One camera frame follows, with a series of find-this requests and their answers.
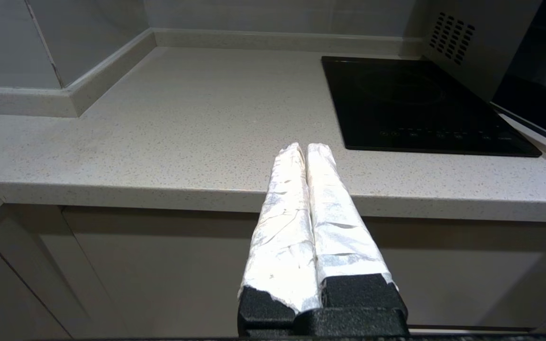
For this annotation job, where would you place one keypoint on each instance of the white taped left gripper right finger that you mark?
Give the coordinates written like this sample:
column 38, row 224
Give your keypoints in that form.
column 344, row 237

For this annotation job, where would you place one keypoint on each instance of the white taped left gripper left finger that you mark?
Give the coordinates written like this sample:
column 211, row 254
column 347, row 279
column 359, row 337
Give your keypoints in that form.
column 280, row 237

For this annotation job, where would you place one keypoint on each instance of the narrow beige cabinet panel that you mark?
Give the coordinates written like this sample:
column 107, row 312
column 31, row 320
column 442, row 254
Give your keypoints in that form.
column 40, row 265

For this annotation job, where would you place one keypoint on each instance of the black induction cooktop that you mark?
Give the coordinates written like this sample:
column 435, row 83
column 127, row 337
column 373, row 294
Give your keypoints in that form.
column 405, row 104

